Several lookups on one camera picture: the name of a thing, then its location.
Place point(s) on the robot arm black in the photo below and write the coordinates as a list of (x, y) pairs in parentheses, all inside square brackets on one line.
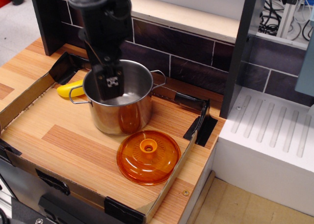
[(106, 25)]

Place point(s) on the white drainboard sink unit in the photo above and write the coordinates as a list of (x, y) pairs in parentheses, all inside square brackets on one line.
[(266, 147)]

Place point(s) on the cardboard fence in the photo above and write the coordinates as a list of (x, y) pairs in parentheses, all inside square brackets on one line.
[(56, 161)]

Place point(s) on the orange glass lid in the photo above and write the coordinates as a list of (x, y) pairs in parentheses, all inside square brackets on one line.
[(148, 157)]

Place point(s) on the stainless steel pot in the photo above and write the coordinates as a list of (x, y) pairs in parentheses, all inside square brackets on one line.
[(130, 112)]

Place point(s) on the wooden shelf with dark posts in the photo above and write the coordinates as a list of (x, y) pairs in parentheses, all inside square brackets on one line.
[(194, 47)]

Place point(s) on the brass screw grommet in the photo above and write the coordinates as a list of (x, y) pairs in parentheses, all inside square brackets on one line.
[(186, 193)]

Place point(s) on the yellow plastic banana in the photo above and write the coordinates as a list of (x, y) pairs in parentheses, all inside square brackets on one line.
[(73, 89)]

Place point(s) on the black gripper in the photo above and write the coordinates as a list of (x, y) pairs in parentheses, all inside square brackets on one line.
[(106, 25)]

